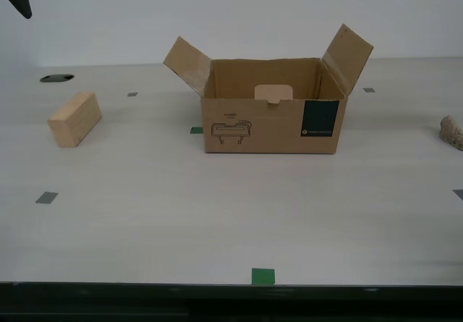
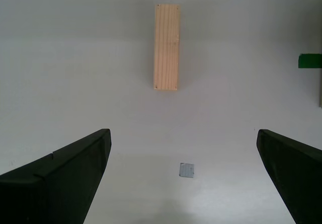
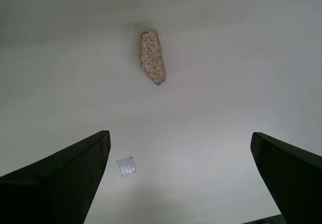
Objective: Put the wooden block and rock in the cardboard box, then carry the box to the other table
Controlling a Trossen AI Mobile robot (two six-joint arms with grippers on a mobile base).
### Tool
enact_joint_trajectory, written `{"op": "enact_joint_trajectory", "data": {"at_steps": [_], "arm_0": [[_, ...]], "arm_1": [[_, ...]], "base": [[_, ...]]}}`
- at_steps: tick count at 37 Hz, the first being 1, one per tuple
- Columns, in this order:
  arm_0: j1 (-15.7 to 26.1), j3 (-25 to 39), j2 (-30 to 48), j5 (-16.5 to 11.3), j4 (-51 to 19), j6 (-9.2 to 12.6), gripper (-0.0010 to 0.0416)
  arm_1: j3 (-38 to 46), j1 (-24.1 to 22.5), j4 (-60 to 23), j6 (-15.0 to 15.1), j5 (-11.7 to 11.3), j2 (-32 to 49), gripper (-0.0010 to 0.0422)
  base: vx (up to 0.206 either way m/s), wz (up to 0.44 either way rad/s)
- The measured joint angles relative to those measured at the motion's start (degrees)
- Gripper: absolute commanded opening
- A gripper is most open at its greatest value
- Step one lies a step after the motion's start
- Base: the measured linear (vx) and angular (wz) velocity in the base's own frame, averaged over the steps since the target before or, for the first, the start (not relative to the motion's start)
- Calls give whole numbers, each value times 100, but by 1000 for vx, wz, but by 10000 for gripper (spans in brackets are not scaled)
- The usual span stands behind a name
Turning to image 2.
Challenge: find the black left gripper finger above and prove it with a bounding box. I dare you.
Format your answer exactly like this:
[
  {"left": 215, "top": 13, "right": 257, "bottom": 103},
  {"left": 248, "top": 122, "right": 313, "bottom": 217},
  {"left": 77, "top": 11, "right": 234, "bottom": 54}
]
[
  {"left": 0, "top": 128, "right": 111, "bottom": 224},
  {"left": 256, "top": 129, "right": 322, "bottom": 224}
]

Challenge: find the light wooden block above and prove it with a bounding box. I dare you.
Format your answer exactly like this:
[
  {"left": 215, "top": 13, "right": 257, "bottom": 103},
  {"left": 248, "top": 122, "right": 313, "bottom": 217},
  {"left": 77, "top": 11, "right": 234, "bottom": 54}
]
[{"left": 153, "top": 4, "right": 181, "bottom": 91}]

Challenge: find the open brown cardboard box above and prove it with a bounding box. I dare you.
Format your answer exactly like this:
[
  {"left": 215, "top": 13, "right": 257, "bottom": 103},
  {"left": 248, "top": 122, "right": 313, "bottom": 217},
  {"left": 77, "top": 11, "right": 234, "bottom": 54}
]
[{"left": 317, "top": 68, "right": 322, "bottom": 108}]

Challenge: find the grey tape marker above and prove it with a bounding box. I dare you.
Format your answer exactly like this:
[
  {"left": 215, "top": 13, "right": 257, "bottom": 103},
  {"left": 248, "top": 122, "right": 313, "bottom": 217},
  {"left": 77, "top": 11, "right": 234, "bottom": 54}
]
[{"left": 179, "top": 162, "right": 195, "bottom": 178}]

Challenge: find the small green tape marker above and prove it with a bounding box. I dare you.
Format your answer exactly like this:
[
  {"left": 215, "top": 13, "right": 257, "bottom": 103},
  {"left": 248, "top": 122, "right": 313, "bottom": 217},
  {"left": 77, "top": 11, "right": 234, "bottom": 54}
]
[{"left": 298, "top": 53, "right": 322, "bottom": 69}]

